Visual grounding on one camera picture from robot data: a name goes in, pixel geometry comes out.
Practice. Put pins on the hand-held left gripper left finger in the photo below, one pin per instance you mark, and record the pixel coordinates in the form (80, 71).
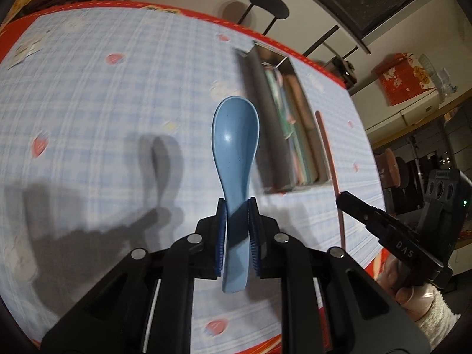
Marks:
(220, 236)

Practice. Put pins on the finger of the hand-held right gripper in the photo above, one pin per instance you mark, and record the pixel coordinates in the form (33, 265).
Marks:
(359, 212)

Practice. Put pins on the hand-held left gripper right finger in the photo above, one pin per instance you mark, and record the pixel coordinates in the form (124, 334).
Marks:
(253, 236)

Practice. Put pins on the pink chopstick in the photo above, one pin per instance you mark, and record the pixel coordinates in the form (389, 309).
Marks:
(330, 166)
(305, 169)

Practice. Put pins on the blue spoon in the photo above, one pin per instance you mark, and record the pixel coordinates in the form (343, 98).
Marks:
(234, 136)

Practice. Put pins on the green chopstick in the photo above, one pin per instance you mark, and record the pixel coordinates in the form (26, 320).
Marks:
(291, 136)

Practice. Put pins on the metal utensil tray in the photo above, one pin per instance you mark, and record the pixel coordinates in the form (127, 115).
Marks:
(265, 118)

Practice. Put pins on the person's right forearm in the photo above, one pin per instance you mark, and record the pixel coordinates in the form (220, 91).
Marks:
(438, 317)

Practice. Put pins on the person's right hand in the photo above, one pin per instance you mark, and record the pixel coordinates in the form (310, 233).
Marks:
(416, 302)

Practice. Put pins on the brown pot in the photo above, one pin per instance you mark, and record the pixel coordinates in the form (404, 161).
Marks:
(387, 166)

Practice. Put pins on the white refrigerator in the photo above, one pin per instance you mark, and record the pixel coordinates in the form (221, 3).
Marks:
(416, 112)

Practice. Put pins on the red printed cloth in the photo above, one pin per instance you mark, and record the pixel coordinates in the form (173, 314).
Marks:
(402, 81)

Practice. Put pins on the clear glassware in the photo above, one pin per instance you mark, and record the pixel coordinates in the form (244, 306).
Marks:
(442, 81)

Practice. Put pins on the brown rice cooker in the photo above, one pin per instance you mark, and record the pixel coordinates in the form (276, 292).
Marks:
(346, 72)

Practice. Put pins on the blue plaid mat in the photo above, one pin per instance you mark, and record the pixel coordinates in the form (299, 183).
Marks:
(110, 136)

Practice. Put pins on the black metal rack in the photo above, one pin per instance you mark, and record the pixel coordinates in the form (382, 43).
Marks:
(322, 41)

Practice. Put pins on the black round stool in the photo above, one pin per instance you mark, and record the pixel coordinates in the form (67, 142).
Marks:
(269, 2)

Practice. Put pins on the white sticker card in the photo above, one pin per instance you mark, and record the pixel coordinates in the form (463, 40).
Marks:
(27, 48)

